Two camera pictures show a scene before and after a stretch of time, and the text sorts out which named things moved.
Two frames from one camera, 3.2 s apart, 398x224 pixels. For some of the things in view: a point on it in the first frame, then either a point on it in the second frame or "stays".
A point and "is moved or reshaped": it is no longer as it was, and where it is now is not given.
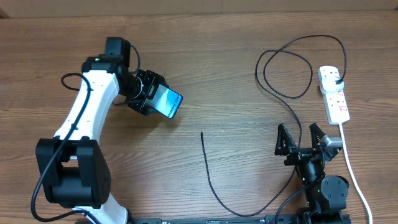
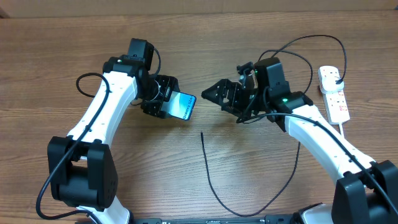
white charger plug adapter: [332, 83] stays
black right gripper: [288, 147] → [234, 89]
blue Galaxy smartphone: [166, 101] is moved or reshaped
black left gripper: [153, 79] → [168, 82]
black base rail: [308, 218] stays
